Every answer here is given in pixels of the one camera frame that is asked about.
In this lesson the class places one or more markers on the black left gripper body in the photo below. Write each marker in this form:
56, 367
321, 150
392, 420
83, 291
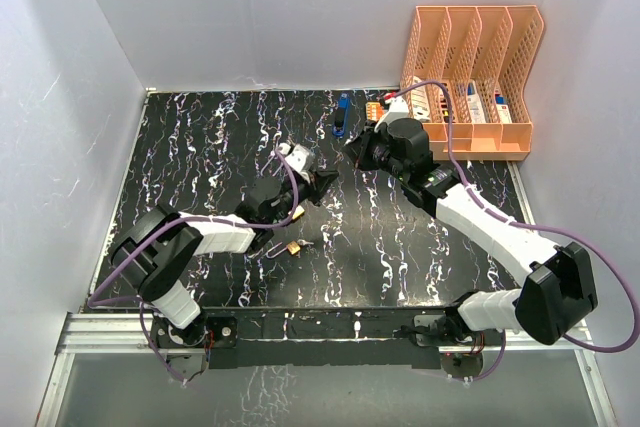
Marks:
304, 190

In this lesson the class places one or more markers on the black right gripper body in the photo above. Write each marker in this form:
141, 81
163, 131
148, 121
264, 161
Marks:
375, 151

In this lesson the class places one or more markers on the medium brass padlock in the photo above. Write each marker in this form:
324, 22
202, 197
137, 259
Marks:
298, 213

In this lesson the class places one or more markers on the small brass padlock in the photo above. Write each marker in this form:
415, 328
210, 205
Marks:
292, 248

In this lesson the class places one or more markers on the large brass padlock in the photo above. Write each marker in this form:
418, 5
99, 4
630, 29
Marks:
271, 167

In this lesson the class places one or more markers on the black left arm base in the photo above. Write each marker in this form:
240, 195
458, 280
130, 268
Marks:
205, 333

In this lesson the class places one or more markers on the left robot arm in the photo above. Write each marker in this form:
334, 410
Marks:
157, 250

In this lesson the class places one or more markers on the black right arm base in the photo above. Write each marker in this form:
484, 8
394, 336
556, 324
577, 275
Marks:
440, 330

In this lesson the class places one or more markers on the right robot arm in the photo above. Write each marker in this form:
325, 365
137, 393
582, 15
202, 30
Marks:
555, 284

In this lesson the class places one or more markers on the yellow spiral notebook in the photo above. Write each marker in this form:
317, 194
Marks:
374, 111

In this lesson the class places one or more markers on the red black item in organizer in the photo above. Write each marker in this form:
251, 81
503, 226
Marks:
443, 103

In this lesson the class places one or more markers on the white blue box in organizer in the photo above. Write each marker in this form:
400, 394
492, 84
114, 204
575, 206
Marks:
474, 102

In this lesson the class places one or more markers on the blue red box in organizer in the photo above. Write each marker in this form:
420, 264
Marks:
502, 109

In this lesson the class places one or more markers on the orange file organizer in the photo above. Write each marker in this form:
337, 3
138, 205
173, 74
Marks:
466, 68

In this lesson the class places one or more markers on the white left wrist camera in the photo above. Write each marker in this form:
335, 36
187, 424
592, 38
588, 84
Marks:
298, 158

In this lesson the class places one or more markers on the aluminium frame rail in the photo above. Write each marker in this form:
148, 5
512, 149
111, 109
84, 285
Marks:
315, 338

